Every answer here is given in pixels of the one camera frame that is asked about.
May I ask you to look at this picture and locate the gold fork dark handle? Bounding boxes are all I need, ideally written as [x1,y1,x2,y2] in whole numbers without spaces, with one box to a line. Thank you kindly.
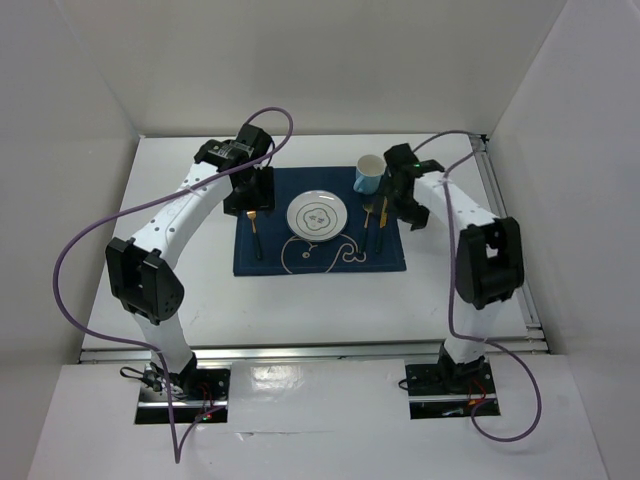
[246,210,263,260]

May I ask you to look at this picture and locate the light blue mug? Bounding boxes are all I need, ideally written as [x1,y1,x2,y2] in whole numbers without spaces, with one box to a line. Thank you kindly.
[353,155,386,195]

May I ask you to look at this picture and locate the blue whale placemat cloth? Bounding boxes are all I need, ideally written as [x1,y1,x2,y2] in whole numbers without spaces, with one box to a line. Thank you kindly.
[233,167,406,277]

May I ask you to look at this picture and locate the white plate blue rim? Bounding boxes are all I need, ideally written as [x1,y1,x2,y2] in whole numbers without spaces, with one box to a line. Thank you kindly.
[286,190,348,243]

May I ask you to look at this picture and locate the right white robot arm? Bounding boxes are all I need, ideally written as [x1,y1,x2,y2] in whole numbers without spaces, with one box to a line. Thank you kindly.
[382,143,524,393]

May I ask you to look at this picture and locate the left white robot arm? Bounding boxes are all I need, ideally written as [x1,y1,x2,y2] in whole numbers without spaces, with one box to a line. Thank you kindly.
[106,124,275,399]

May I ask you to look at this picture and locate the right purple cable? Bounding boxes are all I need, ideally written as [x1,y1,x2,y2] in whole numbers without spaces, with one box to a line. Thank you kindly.
[412,130,544,442]

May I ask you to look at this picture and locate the purple cable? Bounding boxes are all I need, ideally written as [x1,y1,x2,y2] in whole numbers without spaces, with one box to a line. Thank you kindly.
[52,106,295,465]
[412,130,544,442]

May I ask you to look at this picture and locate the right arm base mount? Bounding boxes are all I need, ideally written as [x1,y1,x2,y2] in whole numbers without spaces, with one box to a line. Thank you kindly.
[397,361,501,420]

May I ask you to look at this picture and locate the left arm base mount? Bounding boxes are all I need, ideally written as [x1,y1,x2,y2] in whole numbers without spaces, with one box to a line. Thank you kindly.
[119,366,231,425]

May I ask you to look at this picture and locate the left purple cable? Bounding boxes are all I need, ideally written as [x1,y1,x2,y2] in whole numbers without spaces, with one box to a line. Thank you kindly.
[52,106,295,465]

